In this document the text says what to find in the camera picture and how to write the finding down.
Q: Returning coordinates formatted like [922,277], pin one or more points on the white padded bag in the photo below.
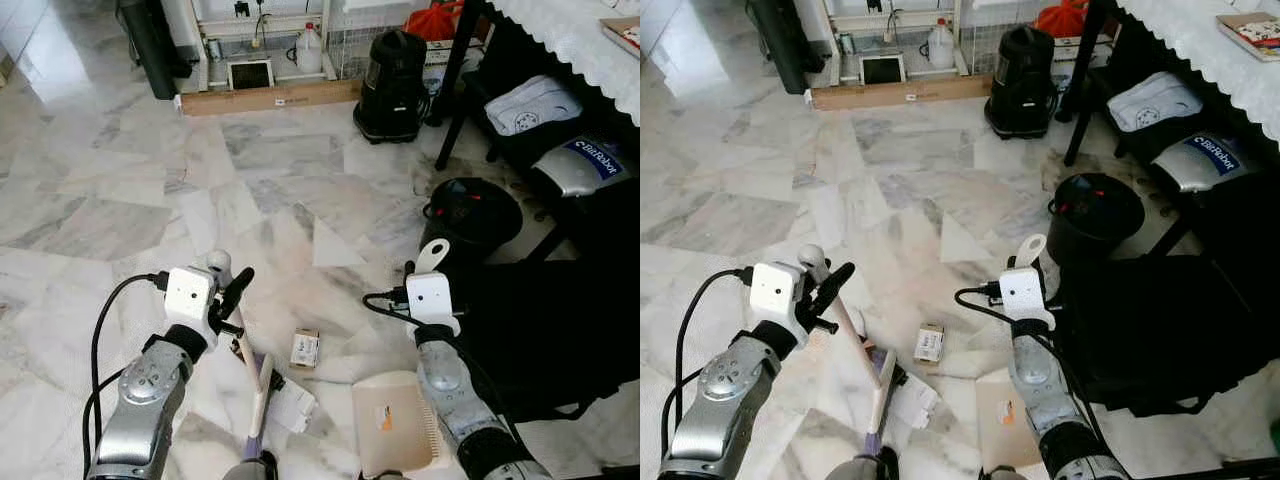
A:
[535,105]
[1155,100]

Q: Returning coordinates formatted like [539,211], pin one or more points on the white and red book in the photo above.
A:
[1250,35]
[625,35]

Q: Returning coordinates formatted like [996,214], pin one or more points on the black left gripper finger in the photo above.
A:
[238,290]
[833,288]

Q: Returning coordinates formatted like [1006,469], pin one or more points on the white lace tablecloth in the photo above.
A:
[1180,40]
[560,40]

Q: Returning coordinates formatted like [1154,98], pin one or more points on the tall black bag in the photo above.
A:
[150,45]
[785,45]

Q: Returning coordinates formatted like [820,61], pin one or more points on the black round container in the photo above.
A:
[1095,215]
[480,215]

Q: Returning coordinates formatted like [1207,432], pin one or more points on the small white cardboard box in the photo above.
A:
[929,343]
[304,350]

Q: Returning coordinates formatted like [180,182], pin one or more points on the left robot leg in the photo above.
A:
[860,468]
[250,470]

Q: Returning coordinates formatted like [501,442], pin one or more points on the black canister vacuum cleaner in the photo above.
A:
[392,90]
[1022,85]

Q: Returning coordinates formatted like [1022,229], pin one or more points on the white framed tablet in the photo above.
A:
[883,70]
[250,74]

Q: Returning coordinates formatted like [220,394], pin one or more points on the orange bag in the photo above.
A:
[1062,18]
[435,20]

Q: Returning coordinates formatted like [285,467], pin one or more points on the white paper packet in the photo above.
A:
[295,408]
[915,405]

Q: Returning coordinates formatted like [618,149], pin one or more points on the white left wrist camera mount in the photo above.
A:
[188,295]
[775,290]

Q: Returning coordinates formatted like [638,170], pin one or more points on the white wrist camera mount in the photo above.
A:
[775,290]
[1022,293]
[188,295]
[432,298]

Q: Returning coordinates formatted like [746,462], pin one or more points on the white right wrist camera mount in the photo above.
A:
[1022,293]
[432,298]

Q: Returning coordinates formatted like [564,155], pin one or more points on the silver bag with blue label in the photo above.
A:
[570,175]
[1190,170]

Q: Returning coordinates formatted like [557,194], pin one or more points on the white plastic jug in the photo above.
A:
[310,52]
[941,48]

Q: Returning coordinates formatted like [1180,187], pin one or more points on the beige broom with ball knob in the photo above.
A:
[262,400]
[884,400]

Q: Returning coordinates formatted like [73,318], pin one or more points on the black table frame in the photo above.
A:
[460,60]
[1090,50]

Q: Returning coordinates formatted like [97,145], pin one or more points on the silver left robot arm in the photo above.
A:
[730,395]
[150,400]

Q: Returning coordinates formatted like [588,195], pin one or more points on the white shelf unit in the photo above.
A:
[225,27]
[860,22]

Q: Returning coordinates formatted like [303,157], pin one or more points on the long brown cardboard box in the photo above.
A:
[270,97]
[900,92]

